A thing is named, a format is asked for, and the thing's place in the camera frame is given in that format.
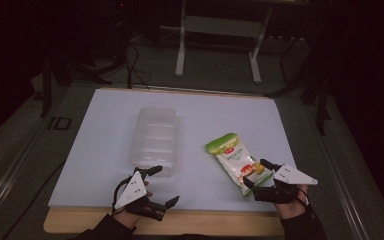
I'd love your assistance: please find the clear plastic tray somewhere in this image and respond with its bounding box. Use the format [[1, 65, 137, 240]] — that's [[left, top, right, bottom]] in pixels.
[[128, 106, 182, 178]]

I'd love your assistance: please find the white metal stand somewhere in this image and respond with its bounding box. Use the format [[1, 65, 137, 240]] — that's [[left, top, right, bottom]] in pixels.
[[174, 0, 275, 85]]

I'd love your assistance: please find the person's right hand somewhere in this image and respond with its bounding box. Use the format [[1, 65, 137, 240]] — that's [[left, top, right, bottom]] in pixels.
[[274, 185, 310, 221]]

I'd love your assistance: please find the black rectangular floor plate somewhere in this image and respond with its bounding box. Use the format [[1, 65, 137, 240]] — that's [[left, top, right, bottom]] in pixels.
[[47, 116, 73, 131]]

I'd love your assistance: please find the black floor cable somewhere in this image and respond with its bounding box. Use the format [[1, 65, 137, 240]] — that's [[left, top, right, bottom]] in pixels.
[[125, 43, 154, 91]]

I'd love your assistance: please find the person's left hand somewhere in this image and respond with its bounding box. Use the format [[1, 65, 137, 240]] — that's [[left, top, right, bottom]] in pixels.
[[112, 209, 149, 230]]

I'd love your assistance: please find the green and white snack packet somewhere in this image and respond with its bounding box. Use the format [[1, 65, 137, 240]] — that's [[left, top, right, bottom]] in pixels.
[[205, 132, 275, 197]]

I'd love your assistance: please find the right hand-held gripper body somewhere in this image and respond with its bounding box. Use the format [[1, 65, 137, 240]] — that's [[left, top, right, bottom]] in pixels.
[[253, 163, 319, 205]]

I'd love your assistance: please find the grey metal floor rail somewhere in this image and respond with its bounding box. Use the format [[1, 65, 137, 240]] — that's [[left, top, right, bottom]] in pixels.
[[0, 126, 53, 224], [308, 109, 373, 240]]

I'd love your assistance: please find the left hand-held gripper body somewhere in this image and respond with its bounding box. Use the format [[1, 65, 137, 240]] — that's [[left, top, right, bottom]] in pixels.
[[113, 167, 167, 222]]

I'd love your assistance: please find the white table mat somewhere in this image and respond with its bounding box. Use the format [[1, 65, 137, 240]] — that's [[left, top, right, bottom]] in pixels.
[[47, 87, 298, 213]]

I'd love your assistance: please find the black metal stand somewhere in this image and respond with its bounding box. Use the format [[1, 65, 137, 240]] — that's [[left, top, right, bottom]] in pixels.
[[264, 36, 333, 137], [39, 53, 114, 118]]

